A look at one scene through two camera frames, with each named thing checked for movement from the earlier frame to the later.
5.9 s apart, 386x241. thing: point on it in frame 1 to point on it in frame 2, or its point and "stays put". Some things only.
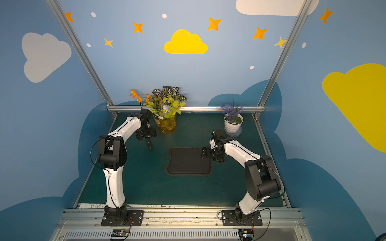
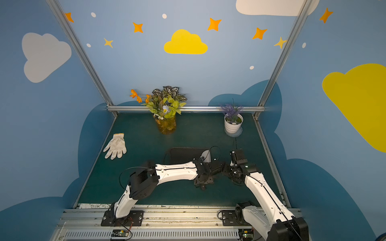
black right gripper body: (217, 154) to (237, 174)
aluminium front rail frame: (76, 223) stays put
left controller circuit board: (119, 234) stays put
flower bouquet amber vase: (164, 104) stays put
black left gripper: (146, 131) to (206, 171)
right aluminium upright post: (302, 7) stays put
